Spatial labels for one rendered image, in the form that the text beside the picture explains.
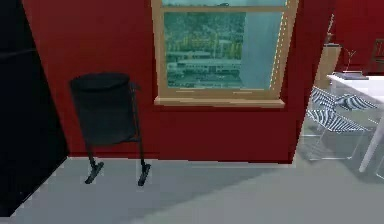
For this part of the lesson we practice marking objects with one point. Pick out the wooden framed window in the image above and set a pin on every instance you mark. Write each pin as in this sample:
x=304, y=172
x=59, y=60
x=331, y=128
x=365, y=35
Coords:
x=220, y=53

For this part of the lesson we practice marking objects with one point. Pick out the black bin on stand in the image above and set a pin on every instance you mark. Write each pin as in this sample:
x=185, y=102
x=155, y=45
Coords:
x=103, y=110

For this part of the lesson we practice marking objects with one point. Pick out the striped clear chair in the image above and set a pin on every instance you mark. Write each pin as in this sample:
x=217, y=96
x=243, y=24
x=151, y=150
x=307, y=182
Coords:
x=333, y=120

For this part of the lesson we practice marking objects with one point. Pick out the tan wooden cabinet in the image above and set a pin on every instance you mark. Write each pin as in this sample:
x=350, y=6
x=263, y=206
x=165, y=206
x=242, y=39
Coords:
x=328, y=65

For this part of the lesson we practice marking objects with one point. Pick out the grey book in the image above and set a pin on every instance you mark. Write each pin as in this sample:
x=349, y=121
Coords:
x=350, y=76

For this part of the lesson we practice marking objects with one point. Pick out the black fridge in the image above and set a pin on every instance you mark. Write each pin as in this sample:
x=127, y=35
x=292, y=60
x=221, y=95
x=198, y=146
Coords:
x=23, y=126

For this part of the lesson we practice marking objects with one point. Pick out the white table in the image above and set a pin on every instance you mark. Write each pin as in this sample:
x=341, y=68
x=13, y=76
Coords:
x=363, y=87

